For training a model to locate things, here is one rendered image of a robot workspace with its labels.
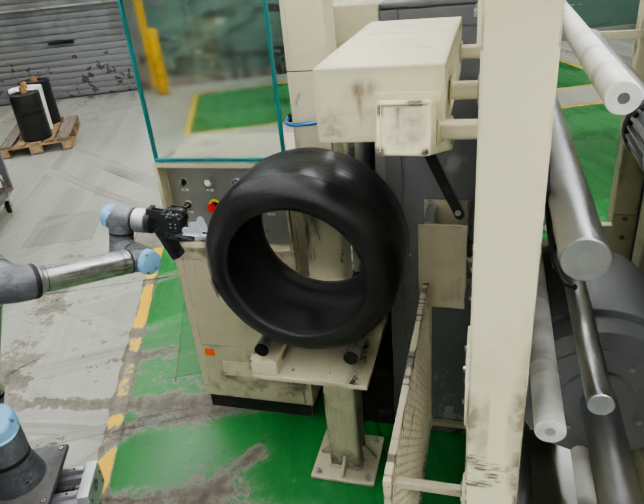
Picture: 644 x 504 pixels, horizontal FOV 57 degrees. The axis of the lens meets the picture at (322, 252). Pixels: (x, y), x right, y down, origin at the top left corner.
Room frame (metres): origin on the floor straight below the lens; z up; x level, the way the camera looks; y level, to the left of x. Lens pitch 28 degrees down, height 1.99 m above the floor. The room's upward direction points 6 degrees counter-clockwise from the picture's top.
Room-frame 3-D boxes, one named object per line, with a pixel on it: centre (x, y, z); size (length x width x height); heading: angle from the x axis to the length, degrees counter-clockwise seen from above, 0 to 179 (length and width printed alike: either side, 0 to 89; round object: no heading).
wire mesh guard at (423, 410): (1.27, -0.22, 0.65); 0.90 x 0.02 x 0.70; 163
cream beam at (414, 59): (1.38, -0.22, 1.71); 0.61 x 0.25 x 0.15; 163
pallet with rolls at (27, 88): (7.58, 3.43, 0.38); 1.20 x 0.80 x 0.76; 13
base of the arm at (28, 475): (1.22, 0.92, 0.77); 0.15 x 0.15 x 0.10
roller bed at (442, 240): (1.69, -0.40, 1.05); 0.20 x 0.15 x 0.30; 163
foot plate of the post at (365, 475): (1.84, -0.03, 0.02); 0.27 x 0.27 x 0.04; 73
